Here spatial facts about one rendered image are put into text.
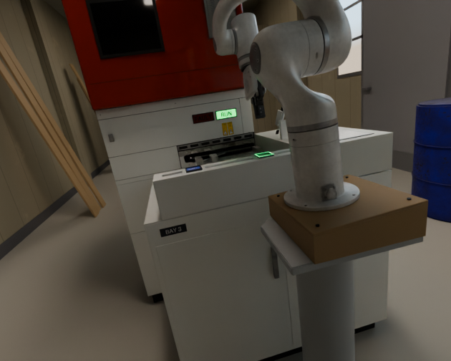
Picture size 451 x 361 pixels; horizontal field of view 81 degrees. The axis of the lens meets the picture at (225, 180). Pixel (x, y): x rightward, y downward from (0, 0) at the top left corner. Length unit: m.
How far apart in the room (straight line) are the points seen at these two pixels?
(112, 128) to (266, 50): 1.06
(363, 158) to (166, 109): 0.97
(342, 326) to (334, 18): 0.77
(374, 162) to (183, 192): 0.73
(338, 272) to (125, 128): 1.18
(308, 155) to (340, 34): 0.26
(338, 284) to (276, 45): 0.60
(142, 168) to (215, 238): 0.71
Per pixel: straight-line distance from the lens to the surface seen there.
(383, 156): 1.18
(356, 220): 0.61
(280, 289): 1.18
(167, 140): 1.49
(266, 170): 0.94
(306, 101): 0.63
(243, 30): 0.98
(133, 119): 1.49
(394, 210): 0.66
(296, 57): 0.62
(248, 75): 0.93
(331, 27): 0.68
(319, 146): 0.65
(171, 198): 0.90
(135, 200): 1.57
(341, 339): 0.93
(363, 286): 1.39
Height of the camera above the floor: 1.17
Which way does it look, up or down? 17 degrees down
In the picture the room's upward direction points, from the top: 9 degrees counter-clockwise
